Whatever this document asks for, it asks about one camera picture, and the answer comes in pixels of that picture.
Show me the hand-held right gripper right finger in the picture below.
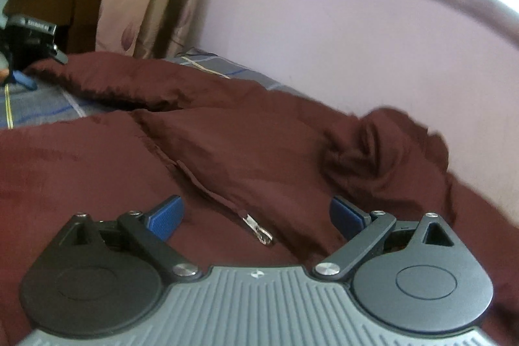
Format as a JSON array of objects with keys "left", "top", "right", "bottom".
[{"left": 312, "top": 195, "right": 460, "bottom": 282}]

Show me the maroon pillow cover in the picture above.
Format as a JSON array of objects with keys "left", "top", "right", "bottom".
[{"left": 0, "top": 51, "right": 519, "bottom": 346}]

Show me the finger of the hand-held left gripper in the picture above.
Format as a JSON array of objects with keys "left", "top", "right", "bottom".
[{"left": 11, "top": 69, "right": 38, "bottom": 90}]

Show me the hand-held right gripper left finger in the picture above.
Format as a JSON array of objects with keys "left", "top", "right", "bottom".
[{"left": 49, "top": 195, "right": 202, "bottom": 282}]

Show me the dark wooden cabinet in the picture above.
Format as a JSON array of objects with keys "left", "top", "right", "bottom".
[{"left": 6, "top": 0, "right": 107, "bottom": 55}]

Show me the grey plaid bed sheet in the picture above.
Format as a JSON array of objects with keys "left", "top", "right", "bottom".
[{"left": 0, "top": 47, "right": 309, "bottom": 130}]

